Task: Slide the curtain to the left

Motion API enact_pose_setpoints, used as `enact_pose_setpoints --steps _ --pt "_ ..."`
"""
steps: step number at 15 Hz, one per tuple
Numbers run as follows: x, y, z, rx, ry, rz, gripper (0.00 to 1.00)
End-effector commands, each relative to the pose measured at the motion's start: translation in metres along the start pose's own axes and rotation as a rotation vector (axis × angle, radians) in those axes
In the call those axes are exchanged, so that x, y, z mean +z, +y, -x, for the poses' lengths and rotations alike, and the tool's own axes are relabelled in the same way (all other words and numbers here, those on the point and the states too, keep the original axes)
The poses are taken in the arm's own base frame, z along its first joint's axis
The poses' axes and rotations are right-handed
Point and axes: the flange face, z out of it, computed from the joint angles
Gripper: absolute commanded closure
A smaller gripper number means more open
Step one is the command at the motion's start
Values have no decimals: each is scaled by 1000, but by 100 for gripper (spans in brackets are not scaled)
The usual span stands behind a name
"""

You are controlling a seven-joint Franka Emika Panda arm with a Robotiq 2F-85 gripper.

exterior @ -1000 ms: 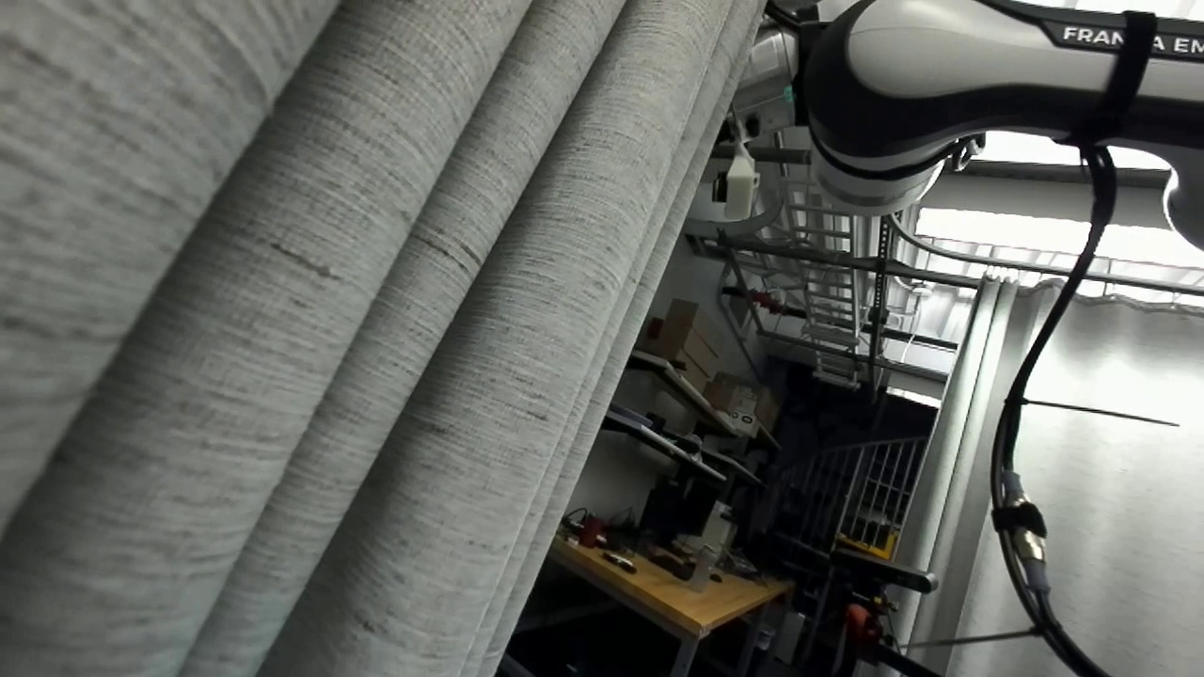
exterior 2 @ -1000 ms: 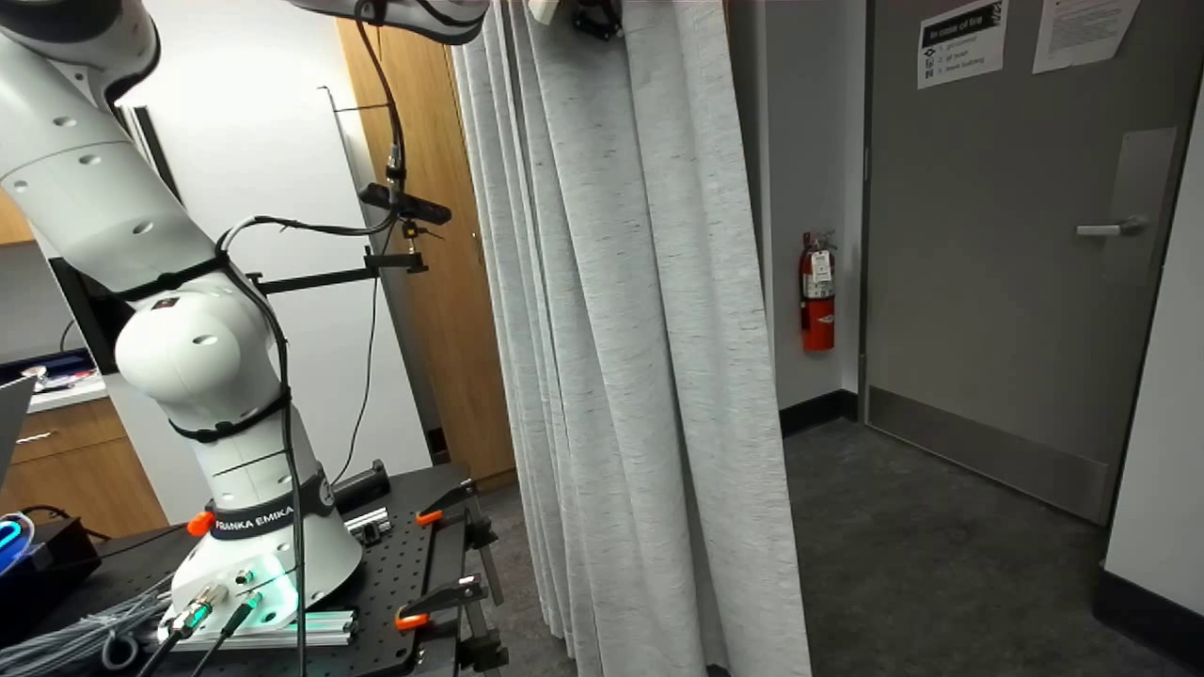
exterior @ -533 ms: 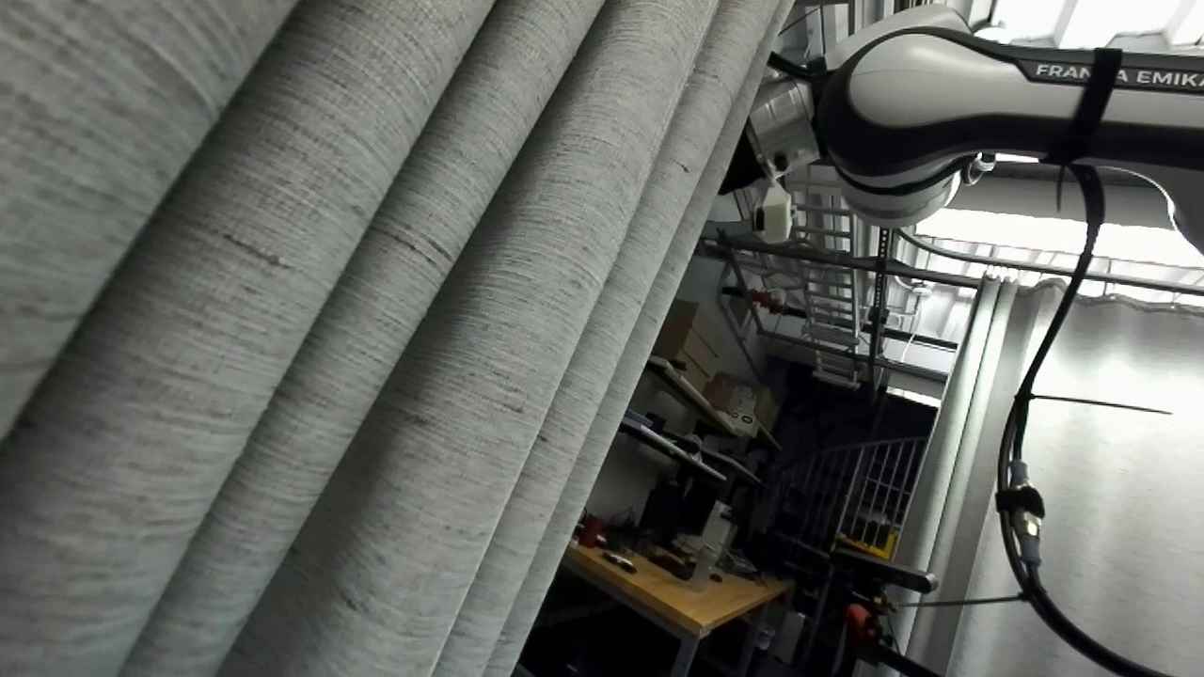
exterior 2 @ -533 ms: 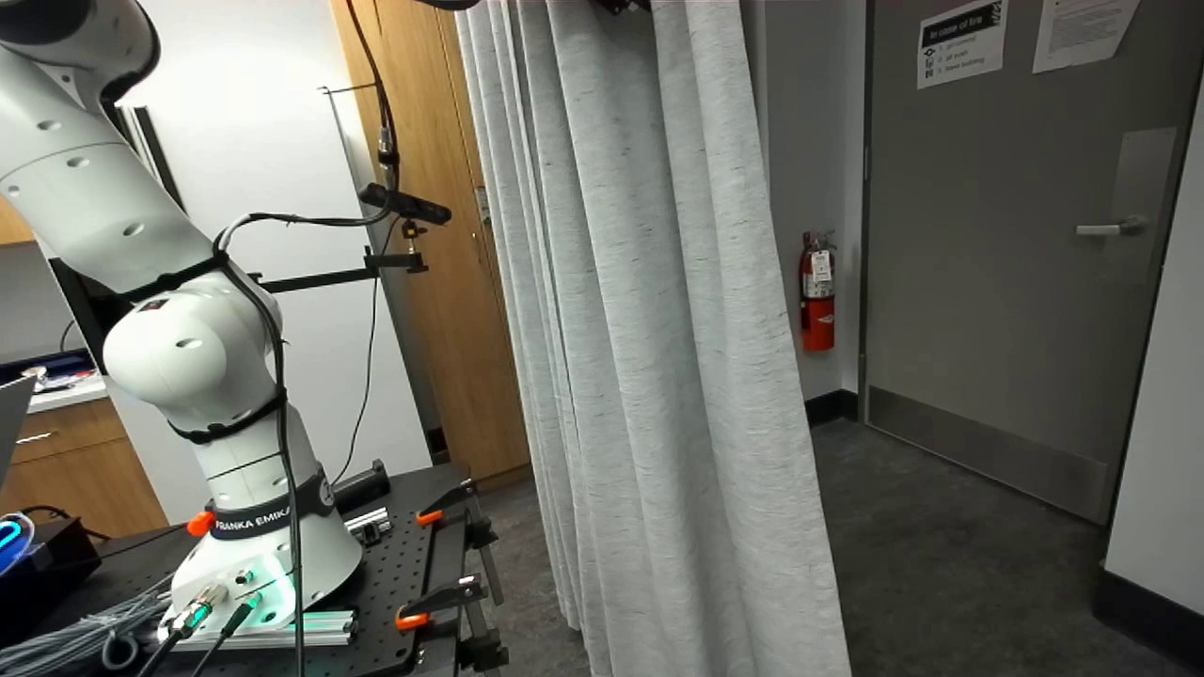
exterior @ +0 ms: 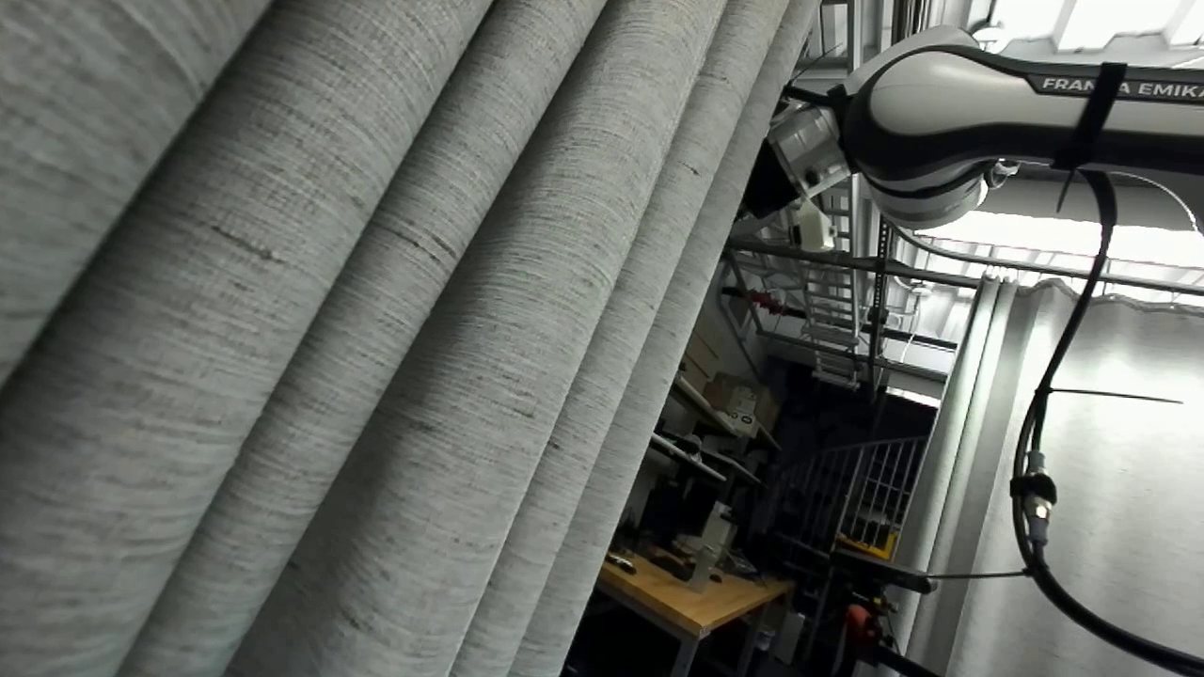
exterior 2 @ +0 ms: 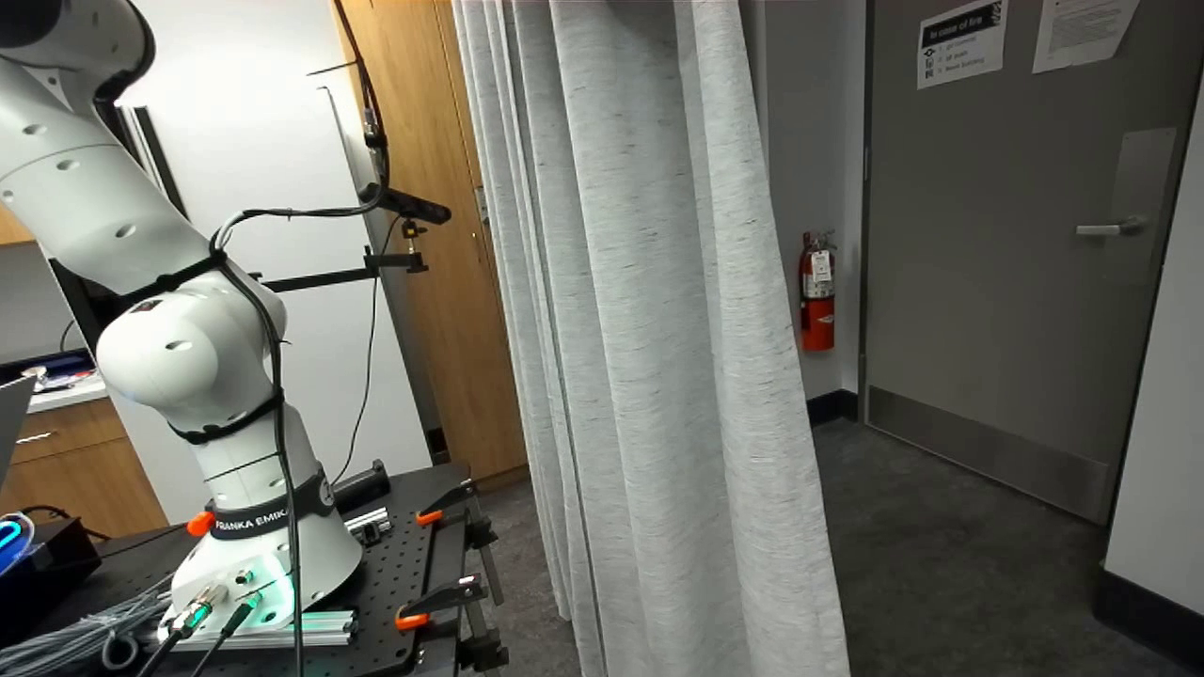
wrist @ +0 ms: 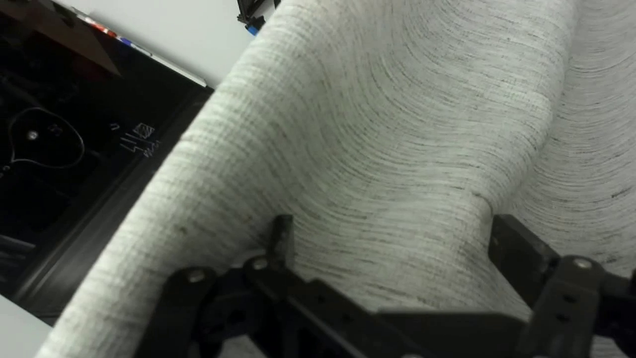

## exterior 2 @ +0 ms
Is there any grey cable bundle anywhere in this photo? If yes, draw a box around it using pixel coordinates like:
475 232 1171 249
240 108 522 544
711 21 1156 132
0 582 181 677

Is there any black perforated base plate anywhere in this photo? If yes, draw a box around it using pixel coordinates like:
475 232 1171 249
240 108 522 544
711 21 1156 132
0 459 510 677

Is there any silver door lever handle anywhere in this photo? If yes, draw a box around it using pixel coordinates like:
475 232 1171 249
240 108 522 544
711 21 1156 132
1071 219 1151 243

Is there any white sign with black header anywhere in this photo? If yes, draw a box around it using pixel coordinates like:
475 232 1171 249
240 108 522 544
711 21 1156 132
913 0 1012 94

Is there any grey metal door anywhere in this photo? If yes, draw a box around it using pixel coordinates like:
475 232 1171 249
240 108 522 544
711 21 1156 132
859 0 1204 529

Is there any white paper notice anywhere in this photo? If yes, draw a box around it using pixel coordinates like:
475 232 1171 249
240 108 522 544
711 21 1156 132
1025 0 1146 74

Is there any black cylindrical handle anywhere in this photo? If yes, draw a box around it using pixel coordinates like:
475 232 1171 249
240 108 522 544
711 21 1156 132
327 459 393 506

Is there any light grey woven curtain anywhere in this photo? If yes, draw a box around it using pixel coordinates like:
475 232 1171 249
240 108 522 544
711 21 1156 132
446 0 852 677

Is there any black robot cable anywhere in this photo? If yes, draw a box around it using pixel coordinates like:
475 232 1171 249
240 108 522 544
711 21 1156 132
205 198 381 677

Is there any red fire extinguisher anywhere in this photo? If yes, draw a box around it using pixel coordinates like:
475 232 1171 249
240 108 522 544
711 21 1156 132
795 229 842 357

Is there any black camera on stand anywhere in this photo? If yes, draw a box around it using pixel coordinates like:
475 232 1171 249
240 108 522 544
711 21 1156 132
359 180 454 229

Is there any brown wooden door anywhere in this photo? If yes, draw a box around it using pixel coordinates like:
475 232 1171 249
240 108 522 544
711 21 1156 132
331 0 529 493

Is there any dark monitor screen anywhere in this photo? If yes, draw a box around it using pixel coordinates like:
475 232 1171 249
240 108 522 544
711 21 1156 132
0 239 100 375

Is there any black horizontal stand rod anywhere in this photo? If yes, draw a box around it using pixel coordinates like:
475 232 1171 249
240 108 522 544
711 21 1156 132
255 243 431 292

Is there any black box with blue light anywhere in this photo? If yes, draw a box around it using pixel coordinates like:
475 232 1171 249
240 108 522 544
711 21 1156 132
0 506 106 631

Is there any orange-handled black clamp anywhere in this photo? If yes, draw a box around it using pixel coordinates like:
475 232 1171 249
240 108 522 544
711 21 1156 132
391 570 492 637
408 476 487 529

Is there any brown wooden cabinet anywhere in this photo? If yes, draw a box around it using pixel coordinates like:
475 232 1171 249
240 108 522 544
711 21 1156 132
0 396 171 544

